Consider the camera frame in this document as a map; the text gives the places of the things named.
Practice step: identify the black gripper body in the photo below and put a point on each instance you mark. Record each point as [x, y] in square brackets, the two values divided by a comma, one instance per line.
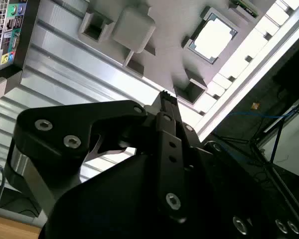
[114, 204]

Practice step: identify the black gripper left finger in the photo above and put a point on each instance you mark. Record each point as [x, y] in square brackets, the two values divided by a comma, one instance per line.
[89, 117]

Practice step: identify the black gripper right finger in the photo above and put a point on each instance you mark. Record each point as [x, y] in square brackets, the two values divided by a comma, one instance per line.
[214, 174]

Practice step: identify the silver CPU with green edge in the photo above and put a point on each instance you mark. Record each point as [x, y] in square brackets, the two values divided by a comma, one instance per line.
[213, 37]

